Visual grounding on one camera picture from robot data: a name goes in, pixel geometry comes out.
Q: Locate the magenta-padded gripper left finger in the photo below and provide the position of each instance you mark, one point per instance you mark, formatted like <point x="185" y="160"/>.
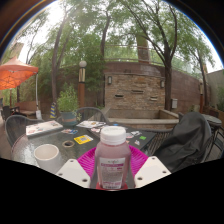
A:
<point x="75" y="173"/>

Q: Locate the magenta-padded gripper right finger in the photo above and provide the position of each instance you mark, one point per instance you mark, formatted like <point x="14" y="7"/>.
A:
<point x="150" y="171"/>

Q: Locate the pink drink bottle white cap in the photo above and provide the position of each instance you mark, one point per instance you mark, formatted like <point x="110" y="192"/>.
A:
<point x="112" y="160"/>

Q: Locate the grey wicker chair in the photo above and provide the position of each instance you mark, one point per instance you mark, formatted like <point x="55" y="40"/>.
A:
<point x="90" y="113"/>
<point x="151" y="141"/>
<point x="15" y="128"/>

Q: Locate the white mug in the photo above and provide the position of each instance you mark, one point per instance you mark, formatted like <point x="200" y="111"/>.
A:
<point x="46" y="158"/>

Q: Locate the black laptop with stickers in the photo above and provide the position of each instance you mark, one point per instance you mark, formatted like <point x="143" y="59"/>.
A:
<point x="143" y="138"/>

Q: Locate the yellow card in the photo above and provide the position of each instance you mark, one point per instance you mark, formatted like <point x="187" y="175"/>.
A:
<point x="83" y="139"/>

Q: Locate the small blue and red card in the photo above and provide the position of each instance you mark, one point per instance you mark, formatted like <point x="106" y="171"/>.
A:
<point x="69" y="131"/>

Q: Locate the black jacket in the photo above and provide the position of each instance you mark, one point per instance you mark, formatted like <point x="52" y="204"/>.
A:
<point x="183" y="143"/>

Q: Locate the silver laptop with stickers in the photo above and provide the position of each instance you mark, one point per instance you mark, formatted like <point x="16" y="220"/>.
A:
<point x="43" y="127"/>

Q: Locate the blue yellow striped cone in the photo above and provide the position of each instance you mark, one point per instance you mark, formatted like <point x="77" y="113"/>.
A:
<point x="53" y="111"/>

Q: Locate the potted green plant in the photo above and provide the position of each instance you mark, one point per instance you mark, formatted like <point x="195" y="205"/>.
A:
<point x="68" y="100"/>

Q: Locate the round dark patio table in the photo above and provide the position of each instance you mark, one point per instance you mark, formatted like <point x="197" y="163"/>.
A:
<point x="213" y="120"/>

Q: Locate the wooden bench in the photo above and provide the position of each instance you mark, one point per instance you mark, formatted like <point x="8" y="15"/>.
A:
<point x="26" y="106"/>

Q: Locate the tree with forked dark trunk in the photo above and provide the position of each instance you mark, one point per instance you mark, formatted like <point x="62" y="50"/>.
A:
<point x="167" y="90"/>

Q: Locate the dark metal patio chair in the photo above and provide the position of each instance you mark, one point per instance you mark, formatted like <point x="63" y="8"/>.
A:
<point x="6" y="112"/>

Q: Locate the tree with leaning trunk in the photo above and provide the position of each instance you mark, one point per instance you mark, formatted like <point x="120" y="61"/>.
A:
<point x="54" y="76"/>

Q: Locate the tree with thin trunk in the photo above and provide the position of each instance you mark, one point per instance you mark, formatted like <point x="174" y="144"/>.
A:
<point x="204" y="86"/>

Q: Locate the orange patio umbrella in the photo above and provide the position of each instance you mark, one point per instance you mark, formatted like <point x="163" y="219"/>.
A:
<point x="15" y="73"/>

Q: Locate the grey wall box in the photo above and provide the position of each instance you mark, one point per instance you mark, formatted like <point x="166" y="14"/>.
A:
<point x="174" y="103"/>

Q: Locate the brown lamp post globe top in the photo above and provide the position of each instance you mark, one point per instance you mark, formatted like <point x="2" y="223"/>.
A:
<point x="201" y="98"/>
<point x="82" y="86"/>

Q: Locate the wall lamp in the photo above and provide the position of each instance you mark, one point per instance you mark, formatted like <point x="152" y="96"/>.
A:
<point x="162" y="84"/>
<point x="109" y="80"/>

